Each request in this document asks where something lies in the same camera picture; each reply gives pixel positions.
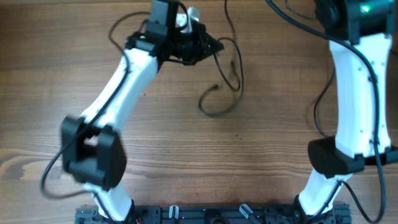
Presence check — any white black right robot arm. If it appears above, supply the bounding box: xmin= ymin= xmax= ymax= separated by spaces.
xmin=297 ymin=0 xmax=397 ymax=223

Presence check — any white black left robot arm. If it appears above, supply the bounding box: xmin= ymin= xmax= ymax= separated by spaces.
xmin=60 ymin=1 xmax=224 ymax=223

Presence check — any black left camera cable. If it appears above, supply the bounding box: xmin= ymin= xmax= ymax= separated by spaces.
xmin=39 ymin=11 xmax=152 ymax=224

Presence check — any black camera cable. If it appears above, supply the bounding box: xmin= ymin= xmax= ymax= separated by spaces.
xmin=39 ymin=11 xmax=152 ymax=224
xmin=266 ymin=0 xmax=388 ymax=224

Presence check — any black right camera cable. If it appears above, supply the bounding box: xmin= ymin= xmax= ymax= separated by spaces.
xmin=266 ymin=0 xmax=388 ymax=224

